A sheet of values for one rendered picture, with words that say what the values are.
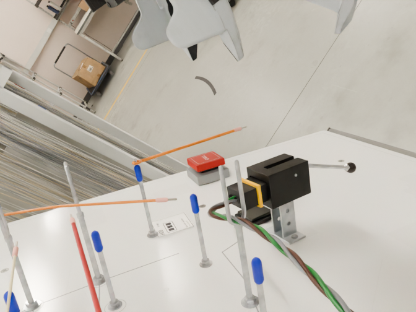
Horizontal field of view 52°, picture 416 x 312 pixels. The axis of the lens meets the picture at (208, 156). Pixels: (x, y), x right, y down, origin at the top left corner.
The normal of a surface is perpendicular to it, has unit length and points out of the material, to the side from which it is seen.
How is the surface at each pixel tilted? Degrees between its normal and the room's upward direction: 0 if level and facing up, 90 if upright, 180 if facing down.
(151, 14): 109
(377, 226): 47
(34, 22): 90
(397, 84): 0
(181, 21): 80
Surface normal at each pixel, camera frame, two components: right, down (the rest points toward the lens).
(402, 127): -0.78, -0.45
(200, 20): 0.33, -0.03
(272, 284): -0.16, -0.93
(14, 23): 0.33, 0.31
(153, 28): 0.57, 0.44
